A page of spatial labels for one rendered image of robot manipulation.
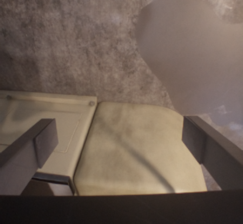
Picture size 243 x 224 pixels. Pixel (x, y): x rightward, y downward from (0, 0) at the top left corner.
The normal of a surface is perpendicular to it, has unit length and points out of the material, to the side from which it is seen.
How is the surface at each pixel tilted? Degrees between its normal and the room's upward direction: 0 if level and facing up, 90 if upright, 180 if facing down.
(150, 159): 90
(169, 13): 0
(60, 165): 90
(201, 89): 0
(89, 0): 0
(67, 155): 90
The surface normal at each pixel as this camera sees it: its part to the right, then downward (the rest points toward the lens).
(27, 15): -0.11, 0.62
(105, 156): 0.00, -0.78
